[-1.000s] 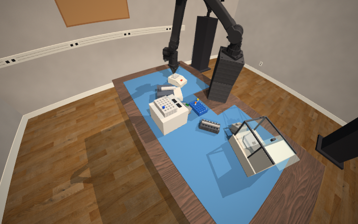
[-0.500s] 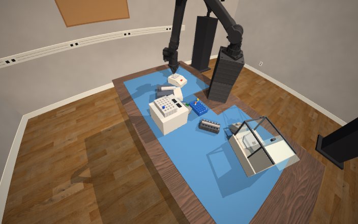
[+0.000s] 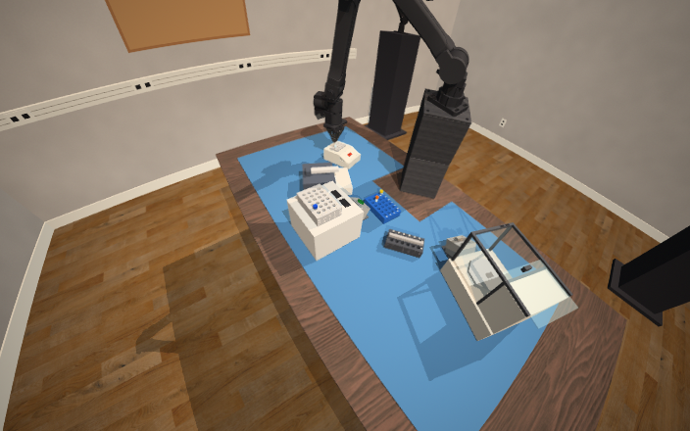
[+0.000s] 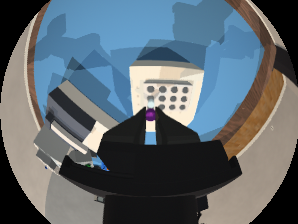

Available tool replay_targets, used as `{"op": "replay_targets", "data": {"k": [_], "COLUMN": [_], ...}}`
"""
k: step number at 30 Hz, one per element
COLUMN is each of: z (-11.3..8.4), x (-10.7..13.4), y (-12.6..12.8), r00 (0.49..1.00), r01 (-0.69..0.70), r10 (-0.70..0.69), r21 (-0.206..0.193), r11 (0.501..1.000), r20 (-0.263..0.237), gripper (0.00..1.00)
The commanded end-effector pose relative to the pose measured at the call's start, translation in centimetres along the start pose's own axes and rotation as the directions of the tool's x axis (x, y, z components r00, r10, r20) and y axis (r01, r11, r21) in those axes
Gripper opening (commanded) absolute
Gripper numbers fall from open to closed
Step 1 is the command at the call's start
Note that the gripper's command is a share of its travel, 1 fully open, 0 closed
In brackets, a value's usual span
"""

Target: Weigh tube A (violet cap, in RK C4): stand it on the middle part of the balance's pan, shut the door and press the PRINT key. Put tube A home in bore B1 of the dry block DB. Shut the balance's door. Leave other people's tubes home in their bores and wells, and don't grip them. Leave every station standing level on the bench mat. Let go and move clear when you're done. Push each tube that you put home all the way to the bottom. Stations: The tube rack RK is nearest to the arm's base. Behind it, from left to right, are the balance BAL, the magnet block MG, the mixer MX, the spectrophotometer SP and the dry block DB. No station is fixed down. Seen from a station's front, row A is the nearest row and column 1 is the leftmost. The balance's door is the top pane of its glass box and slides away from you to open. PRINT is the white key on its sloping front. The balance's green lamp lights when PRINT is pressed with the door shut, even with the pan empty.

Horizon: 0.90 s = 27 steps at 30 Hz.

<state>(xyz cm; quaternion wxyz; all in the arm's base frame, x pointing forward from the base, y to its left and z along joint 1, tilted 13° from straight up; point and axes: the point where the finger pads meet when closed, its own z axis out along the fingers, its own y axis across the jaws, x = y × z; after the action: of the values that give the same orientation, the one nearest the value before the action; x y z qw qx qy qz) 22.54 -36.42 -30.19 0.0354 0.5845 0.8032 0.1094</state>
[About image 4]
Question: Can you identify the blue flat mat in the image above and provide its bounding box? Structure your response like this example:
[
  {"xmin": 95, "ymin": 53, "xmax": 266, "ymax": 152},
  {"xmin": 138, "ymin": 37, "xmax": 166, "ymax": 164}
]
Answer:
[{"xmin": 34, "ymin": 0, "xmax": 265, "ymax": 142}]

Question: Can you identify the clear test tube with liquid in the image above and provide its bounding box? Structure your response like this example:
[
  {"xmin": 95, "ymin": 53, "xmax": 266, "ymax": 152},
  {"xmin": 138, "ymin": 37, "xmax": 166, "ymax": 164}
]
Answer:
[{"xmin": 146, "ymin": 96, "xmax": 155, "ymax": 122}]

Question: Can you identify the blue tube rack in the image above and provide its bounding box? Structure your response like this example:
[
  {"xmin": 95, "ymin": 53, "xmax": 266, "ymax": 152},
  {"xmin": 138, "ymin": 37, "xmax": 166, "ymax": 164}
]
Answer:
[{"xmin": 101, "ymin": 162, "xmax": 109, "ymax": 171}]

